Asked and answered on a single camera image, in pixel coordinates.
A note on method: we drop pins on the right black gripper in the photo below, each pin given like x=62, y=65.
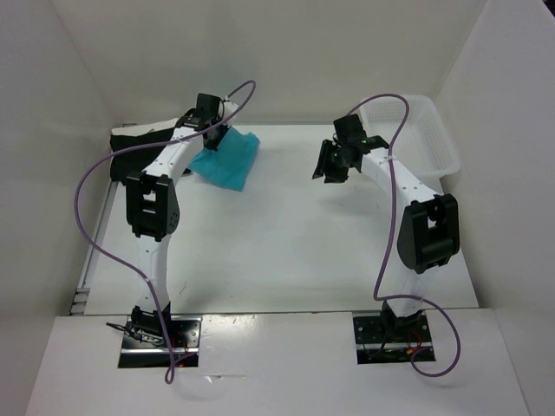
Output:
x=324, y=166

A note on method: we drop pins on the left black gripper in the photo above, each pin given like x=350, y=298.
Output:
x=214, y=145

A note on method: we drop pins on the cyan t shirt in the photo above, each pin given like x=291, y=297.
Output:
x=229, y=165

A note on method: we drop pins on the black t shirt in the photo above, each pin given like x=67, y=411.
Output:
x=153, y=154

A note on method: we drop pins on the white t shirt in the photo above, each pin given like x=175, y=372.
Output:
x=138, y=130

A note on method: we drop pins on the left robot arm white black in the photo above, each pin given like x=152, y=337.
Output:
x=153, y=210

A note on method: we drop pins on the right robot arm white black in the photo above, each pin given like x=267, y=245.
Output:
x=426, y=230

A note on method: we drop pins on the white plastic basket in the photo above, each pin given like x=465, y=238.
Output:
x=423, y=145

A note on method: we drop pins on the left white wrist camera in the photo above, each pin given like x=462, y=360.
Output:
x=228, y=107

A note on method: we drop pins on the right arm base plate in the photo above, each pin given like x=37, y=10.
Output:
x=375, y=346

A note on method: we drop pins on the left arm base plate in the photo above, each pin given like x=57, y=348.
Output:
x=139, y=349

